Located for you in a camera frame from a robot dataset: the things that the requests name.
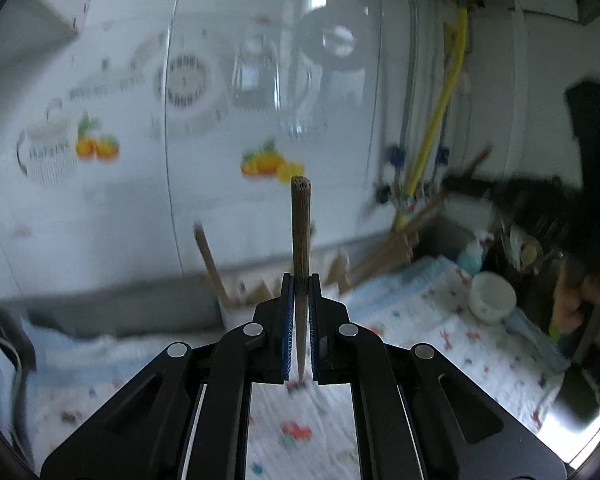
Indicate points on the set of wooden chopsticks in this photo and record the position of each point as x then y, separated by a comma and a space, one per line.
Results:
380, 260

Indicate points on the white house-shaped utensil holder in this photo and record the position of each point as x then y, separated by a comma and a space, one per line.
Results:
232, 317

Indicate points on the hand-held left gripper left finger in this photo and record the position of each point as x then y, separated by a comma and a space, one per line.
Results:
287, 330

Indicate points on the long brown chopstick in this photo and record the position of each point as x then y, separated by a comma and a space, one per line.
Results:
207, 260
300, 230

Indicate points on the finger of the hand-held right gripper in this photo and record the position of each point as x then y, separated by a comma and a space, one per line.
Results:
475, 187

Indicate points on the person's right hand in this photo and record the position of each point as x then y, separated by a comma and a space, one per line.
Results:
567, 305

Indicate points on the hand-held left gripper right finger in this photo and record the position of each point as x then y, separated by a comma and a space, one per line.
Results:
313, 340

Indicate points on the rack with kitchen utensils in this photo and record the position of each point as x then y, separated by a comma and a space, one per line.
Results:
527, 255

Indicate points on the blue soap pump bottle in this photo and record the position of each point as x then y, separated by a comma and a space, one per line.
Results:
470, 260

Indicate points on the white printed cartoon blanket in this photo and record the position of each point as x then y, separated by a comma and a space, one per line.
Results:
430, 340

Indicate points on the white ceramic bowl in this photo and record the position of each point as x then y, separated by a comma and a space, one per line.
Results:
492, 297

